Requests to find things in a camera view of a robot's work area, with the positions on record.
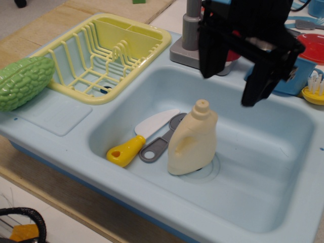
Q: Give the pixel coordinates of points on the yellow handled toy knife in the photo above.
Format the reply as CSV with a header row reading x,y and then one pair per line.
x,y
123,154

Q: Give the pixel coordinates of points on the black caster wheel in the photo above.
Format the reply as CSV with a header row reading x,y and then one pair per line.
x,y
20,3

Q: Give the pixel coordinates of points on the green bitter melon toy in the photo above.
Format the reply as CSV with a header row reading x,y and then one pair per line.
x,y
21,81

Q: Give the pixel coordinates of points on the yellow plastic drying rack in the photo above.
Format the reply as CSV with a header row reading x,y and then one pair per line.
x,y
98,58

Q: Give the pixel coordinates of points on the blue toy utensil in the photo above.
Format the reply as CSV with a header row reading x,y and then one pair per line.
x,y
310,19

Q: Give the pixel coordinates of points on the grey toy faucet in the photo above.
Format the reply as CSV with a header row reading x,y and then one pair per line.
x,y
185,49

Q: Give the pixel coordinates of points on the blue plastic pot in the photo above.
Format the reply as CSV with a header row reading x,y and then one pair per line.
x,y
294,86

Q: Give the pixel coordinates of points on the light blue toy sink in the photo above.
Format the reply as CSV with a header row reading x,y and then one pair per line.
x,y
265,183

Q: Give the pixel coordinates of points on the blue cup at corner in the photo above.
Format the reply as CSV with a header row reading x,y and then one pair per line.
x,y
316,8

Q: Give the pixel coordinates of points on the grey fork on table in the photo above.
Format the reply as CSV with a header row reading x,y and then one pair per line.
x,y
307,25

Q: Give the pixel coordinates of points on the green toy block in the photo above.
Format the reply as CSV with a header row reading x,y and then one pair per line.
x,y
138,1

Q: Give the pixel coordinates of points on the cream toy detergent bottle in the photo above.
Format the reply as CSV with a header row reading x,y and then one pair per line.
x,y
193,143

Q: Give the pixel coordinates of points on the grey toy fork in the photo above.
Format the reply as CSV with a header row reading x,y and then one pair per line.
x,y
154,150

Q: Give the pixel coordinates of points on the yellow tape piece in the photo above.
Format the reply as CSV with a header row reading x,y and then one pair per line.
x,y
24,232

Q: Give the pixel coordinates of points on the yellow dish brush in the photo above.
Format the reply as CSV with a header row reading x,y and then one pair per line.
x,y
313,91

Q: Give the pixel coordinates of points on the red plastic plate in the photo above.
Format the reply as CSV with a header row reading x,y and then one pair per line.
x,y
313,47

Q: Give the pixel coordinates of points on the red plastic cup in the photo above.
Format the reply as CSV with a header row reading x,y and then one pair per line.
x,y
232,55

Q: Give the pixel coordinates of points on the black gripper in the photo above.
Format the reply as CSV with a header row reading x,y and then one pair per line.
x,y
264,40

